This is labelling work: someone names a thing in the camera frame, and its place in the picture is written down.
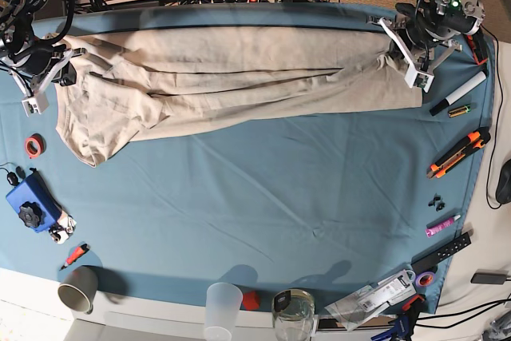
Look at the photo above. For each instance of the red small block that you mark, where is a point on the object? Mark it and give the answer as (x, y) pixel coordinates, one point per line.
(251, 301)

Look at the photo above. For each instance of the orange black utility knife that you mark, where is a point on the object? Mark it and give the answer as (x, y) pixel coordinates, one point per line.
(463, 149)

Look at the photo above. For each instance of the blue box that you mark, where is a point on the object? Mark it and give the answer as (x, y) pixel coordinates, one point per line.
(32, 190)

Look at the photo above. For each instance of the white small caster toy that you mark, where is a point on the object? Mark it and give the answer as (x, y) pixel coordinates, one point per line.
(63, 229)

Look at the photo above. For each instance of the beige T-shirt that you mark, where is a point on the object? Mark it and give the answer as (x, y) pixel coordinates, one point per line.
(151, 84)

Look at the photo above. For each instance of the translucent plastic cup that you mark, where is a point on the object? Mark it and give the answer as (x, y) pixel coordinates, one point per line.
(222, 307)

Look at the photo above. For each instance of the blue orange bar clamp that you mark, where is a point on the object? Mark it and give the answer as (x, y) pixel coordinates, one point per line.
(403, 326)

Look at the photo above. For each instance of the packaged item in plastic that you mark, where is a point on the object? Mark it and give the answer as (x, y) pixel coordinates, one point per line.
(368, 302)

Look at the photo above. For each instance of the AA battery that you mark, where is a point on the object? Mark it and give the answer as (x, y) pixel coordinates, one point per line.
(461, 110)

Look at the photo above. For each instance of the blue table cloth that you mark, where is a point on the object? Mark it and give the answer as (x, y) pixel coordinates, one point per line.
(327, 202)

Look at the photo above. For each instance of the grey mug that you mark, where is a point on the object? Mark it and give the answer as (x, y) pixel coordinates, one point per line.
(78, 289)

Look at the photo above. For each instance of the purple glue tube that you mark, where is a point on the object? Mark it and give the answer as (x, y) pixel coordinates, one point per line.
(435, 229)

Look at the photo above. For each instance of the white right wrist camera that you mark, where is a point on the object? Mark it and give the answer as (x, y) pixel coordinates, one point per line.
(38, 102)

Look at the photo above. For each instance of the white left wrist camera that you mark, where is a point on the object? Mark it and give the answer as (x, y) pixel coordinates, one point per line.
(405, 53)

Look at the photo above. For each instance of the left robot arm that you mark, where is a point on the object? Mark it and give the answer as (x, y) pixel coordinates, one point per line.
(442, 4)

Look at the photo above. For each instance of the purple tape roll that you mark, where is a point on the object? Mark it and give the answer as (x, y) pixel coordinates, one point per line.
(425, 279)

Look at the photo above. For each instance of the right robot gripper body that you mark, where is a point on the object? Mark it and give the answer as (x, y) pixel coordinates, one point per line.
(36, 64)

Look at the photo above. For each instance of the black knob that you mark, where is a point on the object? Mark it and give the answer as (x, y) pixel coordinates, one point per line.
(30, 214)

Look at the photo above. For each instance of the orange tape roll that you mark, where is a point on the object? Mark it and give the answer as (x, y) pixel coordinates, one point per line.
(34, 146)

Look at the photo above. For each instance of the red black small tool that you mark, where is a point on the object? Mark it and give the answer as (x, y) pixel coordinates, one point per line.
(77, 253)

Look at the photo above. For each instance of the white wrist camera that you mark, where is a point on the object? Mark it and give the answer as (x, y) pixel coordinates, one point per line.
(405, 53)
(38, 102)

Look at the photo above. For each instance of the black white marker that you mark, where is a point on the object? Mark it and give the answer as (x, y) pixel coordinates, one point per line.
(458, 93)

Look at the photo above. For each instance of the orange black clamp tool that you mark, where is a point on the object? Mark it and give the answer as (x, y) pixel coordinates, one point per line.
(478, 47)

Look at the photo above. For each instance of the small black clips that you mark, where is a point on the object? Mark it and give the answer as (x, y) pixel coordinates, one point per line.
(437, 203)

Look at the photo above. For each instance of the black perforated bar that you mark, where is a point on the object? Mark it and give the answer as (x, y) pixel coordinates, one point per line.
(436, 254)

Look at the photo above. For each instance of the glass jar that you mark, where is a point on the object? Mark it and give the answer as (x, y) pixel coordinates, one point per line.
(293, 313)

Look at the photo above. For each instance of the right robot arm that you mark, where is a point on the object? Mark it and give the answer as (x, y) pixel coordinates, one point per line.
(17, 17)

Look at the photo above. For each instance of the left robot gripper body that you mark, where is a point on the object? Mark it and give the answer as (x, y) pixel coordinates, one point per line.
(425, 29)

